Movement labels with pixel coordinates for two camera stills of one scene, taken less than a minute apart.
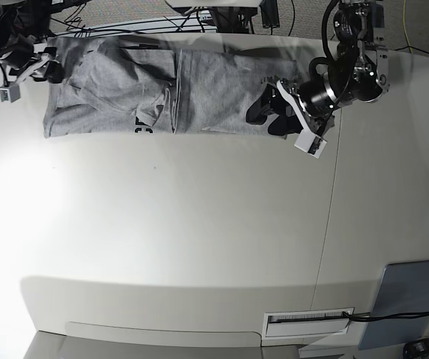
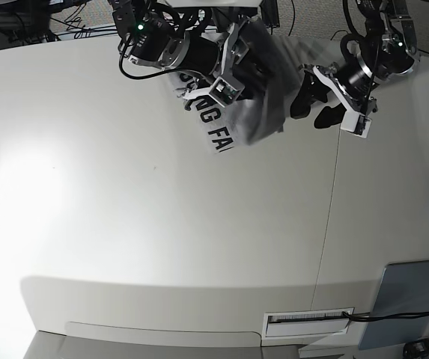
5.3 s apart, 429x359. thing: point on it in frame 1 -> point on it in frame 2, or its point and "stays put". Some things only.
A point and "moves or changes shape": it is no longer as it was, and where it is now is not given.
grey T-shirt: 106,86 moves or changes shape
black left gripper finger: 257,112 -> 313,88
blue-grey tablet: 404,288 stays put
